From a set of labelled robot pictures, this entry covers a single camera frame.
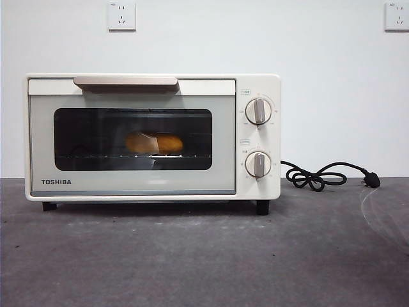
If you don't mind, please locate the yellow corn cob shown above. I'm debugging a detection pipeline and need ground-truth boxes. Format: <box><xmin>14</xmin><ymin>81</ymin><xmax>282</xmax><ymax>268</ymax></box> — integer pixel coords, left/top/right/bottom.
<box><xmin>125</xmin><ymin>131</ymin><xmax>185</xmax><ymax>154</ymax></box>

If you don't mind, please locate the black power cable with plug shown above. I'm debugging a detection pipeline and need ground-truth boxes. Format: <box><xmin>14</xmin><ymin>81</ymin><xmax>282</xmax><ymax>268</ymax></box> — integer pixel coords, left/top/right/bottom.
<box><xmin>279</xmin><ymin>160</ymin><xmax>382</xmax><ymax>192</ymax></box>

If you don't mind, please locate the cream oven knob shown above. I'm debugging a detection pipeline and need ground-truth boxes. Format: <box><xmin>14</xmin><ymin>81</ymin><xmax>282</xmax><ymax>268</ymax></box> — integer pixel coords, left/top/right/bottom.
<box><xmin>244</xmin><ymin>151</ymin><xmax>272</xmax><ymax>178</ymax></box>
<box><xmin>244</xmin><ymin>98</ymin><xmax>273</xmax><ymax>125</ymax></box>

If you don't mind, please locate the white wall socket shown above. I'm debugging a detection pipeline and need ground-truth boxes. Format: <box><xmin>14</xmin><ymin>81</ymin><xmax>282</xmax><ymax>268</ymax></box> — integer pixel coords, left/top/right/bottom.
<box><xmin>107</xmin><ymin>0</ymin><xmax>137</xmax><ymax>32</ymax></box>
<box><xmin>384</xmin><ymin>1</ymin><xmax>409</xmax><ymax>33</ymax></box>

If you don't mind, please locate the metal wire oven rack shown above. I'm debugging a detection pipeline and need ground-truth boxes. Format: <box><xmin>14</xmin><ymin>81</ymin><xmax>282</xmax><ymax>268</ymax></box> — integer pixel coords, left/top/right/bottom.
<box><xmin>61</xmin><ymin>152</ymin><xmax>212</xmax><ymax>160</ymax></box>

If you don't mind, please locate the glass oven door with handle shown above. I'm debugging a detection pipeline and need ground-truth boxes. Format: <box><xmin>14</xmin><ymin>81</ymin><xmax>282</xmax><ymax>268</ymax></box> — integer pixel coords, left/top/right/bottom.
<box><xmin>27</xmin><ymin>76</ymin><xmax>237</xmax><ymax>196</ymax></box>

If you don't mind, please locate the cream Toshiba toaster oven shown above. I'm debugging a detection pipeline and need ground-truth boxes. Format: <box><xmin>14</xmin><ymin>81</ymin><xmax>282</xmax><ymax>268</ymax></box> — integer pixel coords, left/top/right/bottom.
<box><xmin>22</xmin><ymin>73</ymin><xmax>282</xmax><ymax>216</ymax></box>

